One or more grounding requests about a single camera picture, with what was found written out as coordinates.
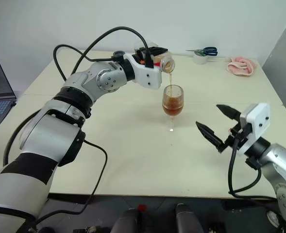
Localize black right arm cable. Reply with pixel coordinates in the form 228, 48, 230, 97
228, 132, 278, 201

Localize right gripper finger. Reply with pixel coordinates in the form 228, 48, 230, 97
195, 121, 225, 150
216, 104, 242, 120

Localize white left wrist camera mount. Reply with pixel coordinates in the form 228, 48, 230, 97
123, 52, 162, 90

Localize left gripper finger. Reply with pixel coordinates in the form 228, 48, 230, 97
148, 45, 169, 56

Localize blue handled scissors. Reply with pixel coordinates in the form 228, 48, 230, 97
185, 46, 218, 56

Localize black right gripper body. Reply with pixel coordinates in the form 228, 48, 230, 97
217, 122, 252, 154

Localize clear wine glass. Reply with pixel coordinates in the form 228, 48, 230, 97
162, 84, 184, 133

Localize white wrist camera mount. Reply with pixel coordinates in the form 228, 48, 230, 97
123, 52, 162, 90
237, 103, 271, 156

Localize white tape roll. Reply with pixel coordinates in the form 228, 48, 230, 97
193, 51, 208, 65

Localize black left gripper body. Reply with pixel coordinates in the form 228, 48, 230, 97
134, 46, 158, 68

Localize pink cloth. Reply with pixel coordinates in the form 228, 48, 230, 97
227, 57, 258, 77

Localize dark rounded shape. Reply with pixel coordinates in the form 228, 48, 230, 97
113, 208, 140, 233
175, 203, 204, 233

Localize clear bottle with brown drink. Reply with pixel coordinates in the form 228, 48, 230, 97
145, 40, 176, 73

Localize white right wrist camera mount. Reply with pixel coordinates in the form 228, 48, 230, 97
237, 103, 271, 156

